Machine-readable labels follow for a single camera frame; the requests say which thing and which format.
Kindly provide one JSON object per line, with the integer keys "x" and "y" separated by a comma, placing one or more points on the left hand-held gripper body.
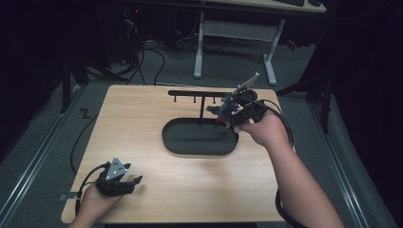
{"x": 111, "y": 186}

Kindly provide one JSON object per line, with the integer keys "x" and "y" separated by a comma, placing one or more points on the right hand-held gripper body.
{"x": 253, "y": 109}

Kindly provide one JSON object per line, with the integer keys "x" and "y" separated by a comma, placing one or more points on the black key rack with tray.
{"x": 199, "y": 137}

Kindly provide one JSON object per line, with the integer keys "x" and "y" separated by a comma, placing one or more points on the person's left hand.
{"x": 93, "y": 205}

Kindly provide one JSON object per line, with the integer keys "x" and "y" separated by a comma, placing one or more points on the person's right hand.
{"x": 269, "y": 133}

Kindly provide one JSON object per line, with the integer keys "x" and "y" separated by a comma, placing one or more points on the grey tape strip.
{"x": 66, "y": 197}

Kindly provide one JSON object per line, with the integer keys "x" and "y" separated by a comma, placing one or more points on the black metal stand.
{"x": 66, "y": 85}
{"x": 326, "y": 101}

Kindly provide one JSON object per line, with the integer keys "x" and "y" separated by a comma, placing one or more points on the small red object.
{"x": 292, "y": 45}

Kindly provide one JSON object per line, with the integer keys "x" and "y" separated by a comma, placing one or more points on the black keyboard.
{"x": 290, "y": 2}

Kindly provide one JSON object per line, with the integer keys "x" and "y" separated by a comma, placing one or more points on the black computer mouse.
{"x": 315, "y": 2}

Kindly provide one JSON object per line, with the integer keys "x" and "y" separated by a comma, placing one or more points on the black computer tower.
{"x": 131, "y": 34}

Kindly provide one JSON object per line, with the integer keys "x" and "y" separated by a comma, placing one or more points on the white frame desk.
{"x": 236, "y": 30}

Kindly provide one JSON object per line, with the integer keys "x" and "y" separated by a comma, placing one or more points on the aluminium floor rail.
{"x": 38, "y": 148}
{"x": 340, "y": 164}

